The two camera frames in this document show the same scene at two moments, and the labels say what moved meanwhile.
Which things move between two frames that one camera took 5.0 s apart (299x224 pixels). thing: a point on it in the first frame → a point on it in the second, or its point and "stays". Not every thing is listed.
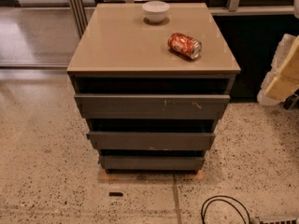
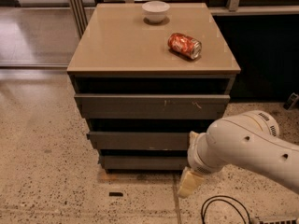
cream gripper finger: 291,66 → 192,135
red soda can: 184,45 stays
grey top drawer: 152,106 stays
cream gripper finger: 281,88 → 189,184
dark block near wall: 289,102 stays
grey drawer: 149,140 stays
